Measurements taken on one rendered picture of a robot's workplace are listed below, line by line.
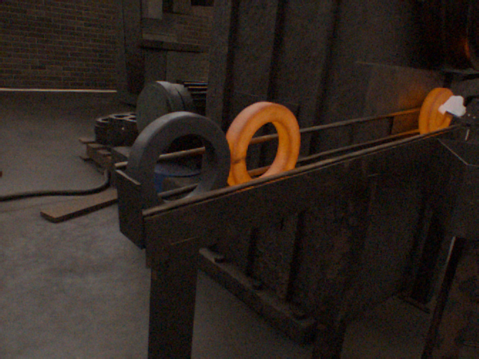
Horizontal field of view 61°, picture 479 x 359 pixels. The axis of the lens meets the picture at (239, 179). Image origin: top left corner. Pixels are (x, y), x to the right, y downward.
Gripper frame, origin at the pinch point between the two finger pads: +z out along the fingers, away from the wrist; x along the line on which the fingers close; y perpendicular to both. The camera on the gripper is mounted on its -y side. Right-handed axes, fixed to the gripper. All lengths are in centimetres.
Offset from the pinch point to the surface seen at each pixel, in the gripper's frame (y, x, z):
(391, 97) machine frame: 0.3, 18.5, 6.0
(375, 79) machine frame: 4.9, 29.1, 7.3
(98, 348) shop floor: -85, 89, 18
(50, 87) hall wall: -239, -69, 561
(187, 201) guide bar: -12, 93, -8
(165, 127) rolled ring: -1, 97, -3
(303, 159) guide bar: -12, 58, -1
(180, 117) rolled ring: 0, 94, -2
